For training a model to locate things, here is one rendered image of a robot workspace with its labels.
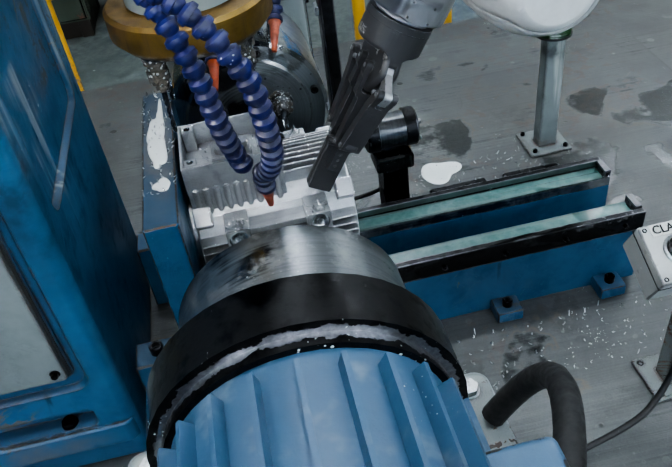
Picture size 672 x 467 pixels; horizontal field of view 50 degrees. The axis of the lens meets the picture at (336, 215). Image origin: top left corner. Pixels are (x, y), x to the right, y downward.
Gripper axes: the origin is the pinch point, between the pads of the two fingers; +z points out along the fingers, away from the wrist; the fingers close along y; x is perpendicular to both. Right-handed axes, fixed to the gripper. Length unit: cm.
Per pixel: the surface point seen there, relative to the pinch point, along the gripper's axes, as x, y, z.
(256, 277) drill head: -11.6, 21.7, 1.4
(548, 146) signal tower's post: 55, -34, 4
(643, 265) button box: 29.9, 20.9, -9.1
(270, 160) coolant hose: -12.5, 15.1, -7.3
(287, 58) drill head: -1.2, -27.0, -0.4
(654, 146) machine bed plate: 71, -28, -5
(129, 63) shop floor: 3, -274, 127
